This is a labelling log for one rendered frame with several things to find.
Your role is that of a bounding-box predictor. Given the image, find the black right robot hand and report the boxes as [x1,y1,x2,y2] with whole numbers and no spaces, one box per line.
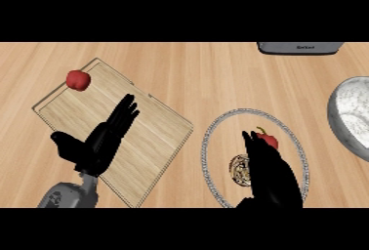
[235,130,306,209]

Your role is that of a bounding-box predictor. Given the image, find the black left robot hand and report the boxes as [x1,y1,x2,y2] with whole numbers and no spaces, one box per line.
[49,93,142,179]

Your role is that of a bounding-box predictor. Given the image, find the oval wood-patterned placemat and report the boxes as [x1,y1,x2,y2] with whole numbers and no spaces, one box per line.
[201,107,311,209]

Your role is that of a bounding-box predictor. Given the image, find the white speckled bowl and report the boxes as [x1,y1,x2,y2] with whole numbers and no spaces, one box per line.
[328,75,369,159]

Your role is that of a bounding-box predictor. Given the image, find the pale wooden cutting board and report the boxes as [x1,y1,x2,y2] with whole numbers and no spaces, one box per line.
[31,58,196,209]

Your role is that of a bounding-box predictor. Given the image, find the red bell pepper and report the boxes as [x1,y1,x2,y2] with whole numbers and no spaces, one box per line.
[255,126,279,150]

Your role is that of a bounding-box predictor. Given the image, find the red apple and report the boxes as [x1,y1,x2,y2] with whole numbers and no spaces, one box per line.
[65,69,93,92]

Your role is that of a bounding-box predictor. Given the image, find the grey appliance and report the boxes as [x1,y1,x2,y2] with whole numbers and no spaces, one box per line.
[255,41,345,57]

